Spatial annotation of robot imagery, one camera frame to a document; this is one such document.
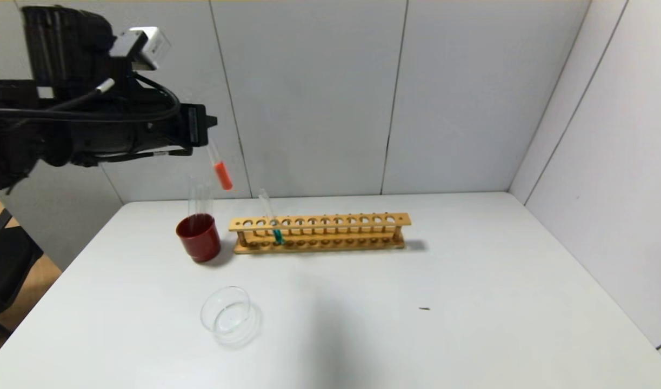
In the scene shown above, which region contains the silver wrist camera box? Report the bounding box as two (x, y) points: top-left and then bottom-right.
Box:
(110, 26), (171, 71)

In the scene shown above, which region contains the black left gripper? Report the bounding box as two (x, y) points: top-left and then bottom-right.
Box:
(131, 103), (218, 157)

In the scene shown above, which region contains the long black arm cable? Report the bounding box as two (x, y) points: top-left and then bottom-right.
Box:
(0, 73), (182, 124)

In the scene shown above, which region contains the clear glass petri dish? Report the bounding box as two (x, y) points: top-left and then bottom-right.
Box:
(201, 286), (262, 345)

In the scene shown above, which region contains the black chair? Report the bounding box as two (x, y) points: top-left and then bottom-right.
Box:
(0, 208), (45, 346)

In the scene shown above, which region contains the test tube with blue pigment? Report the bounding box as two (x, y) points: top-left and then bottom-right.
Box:
(259, 187), (285, 245)

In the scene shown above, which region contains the wooden test tube rack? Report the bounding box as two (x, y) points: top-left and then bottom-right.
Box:
(229, 212), (412, 254)

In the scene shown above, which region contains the dark red cup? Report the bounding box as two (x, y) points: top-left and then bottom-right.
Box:
(176, 214), (222, 263)

